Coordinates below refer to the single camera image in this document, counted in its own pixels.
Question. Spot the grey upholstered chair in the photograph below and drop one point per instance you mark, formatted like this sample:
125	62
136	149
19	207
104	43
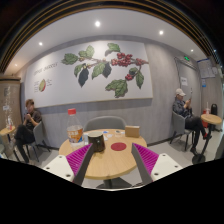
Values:
105	122

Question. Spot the white cup with straw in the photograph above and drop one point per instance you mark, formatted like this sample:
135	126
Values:
207	109

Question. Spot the dark brown cup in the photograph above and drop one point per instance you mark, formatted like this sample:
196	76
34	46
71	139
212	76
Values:
96	138

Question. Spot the grey chair at right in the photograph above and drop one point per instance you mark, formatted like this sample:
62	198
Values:
179	126

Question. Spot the red round coaster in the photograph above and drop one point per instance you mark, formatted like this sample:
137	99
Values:
119	146

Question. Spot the seated person white cap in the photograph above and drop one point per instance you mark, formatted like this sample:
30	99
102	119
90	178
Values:
192	122

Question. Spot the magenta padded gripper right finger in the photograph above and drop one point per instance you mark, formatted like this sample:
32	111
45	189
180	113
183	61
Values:
153	166

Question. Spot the brown cardboard box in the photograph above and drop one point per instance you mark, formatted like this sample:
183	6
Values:
132	131

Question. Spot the seated person dark clothes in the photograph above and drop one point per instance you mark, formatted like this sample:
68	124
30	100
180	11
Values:
32	117

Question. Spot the notice board on wall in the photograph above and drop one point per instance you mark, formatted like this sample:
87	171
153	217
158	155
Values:
205	68

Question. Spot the grey chair at left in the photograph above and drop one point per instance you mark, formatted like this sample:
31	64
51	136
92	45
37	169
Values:
37	136

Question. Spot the white paper cards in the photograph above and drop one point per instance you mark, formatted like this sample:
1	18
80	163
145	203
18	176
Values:
107	134

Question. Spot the small table at left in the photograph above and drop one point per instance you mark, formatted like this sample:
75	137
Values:
6	142

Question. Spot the clear plastic bottle red cap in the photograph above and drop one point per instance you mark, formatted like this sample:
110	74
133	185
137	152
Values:
74	130

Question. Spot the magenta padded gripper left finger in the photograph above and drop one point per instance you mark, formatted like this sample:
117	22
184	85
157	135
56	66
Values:
73	166

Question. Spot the small round side table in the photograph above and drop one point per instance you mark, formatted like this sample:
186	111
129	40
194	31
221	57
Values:
210	119

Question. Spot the coffee plant wall poster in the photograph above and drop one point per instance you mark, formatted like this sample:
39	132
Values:
94	71

